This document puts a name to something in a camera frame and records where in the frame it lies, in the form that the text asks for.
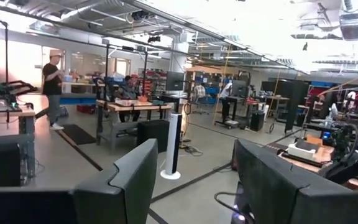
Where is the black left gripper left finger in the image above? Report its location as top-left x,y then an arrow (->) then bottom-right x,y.
0,138 -> 159,224

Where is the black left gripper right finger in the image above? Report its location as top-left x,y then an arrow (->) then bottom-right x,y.
231,138 -> 358,224

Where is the white box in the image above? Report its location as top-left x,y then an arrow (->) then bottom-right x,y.
287,141 -> 318,161

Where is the black floor mat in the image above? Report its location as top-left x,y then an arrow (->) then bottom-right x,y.
60,123 -> 98,146

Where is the black waste bin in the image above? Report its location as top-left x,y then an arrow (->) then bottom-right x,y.
249,110 -> 265,132

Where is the black partition panel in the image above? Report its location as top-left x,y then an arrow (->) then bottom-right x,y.
261,80 -> 310,133

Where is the red crate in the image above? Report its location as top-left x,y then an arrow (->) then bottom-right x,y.
76,104 -> 96,114

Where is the white fan base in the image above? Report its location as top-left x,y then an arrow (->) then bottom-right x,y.
159,112 -> 183,180

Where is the black cabinet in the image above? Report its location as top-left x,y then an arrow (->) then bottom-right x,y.
136,119 -> 170,154

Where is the wooden workbench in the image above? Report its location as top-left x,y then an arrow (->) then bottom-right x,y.
95,98 -> 173,152

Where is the wooden table with grey legs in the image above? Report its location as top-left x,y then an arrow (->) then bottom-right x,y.
0,93 -> 37,180

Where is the black computer monitor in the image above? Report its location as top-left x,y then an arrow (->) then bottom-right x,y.
165,70 -> 185,91
231,80 -> 249,98

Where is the person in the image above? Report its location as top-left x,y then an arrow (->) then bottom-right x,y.
219,81 -> 234,122
116,75 -> 142,123
41,49 -> 65,131
193,83 -> 207,108

